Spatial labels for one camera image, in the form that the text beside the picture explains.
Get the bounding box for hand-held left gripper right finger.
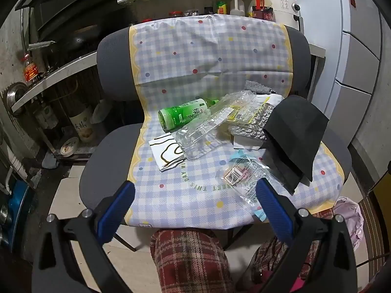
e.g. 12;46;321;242
235;178;358;293

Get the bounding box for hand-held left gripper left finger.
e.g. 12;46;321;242
32;181;136;293

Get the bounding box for white brown-striped paper bag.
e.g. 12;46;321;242
149;132;187;172

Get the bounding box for pink plastic bag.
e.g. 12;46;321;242
333;197;364;249

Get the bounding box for clear wrapper with printed label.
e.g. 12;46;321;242
215;156;294;203

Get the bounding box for white card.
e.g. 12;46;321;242
233;134;268;151

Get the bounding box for small patterned plate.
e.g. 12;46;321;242
60;137;78;156

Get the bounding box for person's plaid trouser legs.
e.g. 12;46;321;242
150;228;324;293

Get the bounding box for black cloth piece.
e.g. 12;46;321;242
263;95;330;196

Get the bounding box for silver foil blister pack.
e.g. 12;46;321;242
229;102;277;141

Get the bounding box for white ceramic jar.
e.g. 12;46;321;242
69;107;94;142

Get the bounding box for clear plastic container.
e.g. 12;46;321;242
175;110;233;162

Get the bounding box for clear bag with yellow label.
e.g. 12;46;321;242
211;91;275;129

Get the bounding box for yellow wooden door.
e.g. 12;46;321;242
356;162;391;281

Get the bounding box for white paper sheet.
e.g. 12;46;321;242
260;94;286;110

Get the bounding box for green tea bottle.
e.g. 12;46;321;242
158;98;220;130

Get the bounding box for grey office chair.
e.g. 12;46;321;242
80;26;352;251

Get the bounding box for metal pot lid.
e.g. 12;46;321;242
5;82;28;116

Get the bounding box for grey refrigerator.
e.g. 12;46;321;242
324;0;382;141

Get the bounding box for white side table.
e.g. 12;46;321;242
308;44;327;77

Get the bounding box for small red-label oil bottle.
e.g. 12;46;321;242
23;53;40;86

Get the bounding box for checkered dotted cloth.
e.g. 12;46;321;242
124;15;346;229

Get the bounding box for white air fryer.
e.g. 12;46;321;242
266;0;304;32

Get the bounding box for white jug with red cap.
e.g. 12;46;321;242
230;0;246;16

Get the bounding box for large cooking oil bottle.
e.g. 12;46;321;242
249;0;270;17

